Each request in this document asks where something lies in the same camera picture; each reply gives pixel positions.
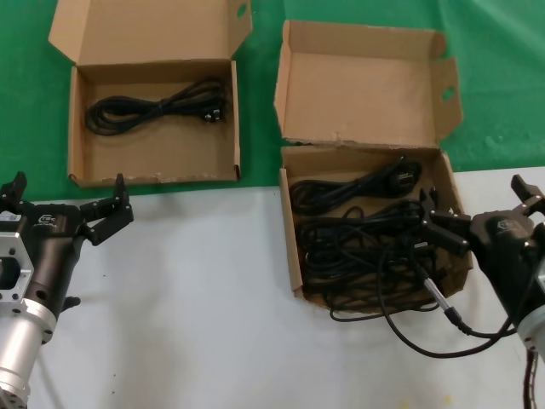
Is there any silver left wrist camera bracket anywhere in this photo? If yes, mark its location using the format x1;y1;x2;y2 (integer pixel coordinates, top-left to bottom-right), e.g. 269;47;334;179
0;210;35;306

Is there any cardboard box with torn lid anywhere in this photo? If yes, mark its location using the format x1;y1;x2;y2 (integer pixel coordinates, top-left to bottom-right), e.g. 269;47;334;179
272;20;474;316

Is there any green table cloth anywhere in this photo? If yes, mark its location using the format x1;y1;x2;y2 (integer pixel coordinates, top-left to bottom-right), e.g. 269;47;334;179
0;0;545;199

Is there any black spiral wrapped cable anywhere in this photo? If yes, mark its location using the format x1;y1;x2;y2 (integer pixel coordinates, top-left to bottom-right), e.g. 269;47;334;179
523;347;545;409

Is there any cardboard box with intact lid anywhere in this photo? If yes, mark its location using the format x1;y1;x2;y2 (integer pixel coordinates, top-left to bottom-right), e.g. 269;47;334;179
48;0;254;188

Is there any black tangled cable pile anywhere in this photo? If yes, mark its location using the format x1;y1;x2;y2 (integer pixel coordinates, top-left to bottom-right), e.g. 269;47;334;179
297;199;453;323

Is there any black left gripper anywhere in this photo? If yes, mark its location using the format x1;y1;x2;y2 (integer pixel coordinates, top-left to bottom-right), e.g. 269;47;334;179
0;172;136;319

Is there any black cable with silver connector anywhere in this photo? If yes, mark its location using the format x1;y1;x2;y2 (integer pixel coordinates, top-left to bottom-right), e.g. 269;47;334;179
381;242;519;360

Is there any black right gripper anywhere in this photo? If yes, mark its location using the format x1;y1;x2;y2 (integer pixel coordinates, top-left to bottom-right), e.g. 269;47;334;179
421;174;545;327

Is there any black cable bundle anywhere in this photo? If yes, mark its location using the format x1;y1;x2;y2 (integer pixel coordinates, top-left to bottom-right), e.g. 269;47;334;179
83;76;227;138
289;156;423;218

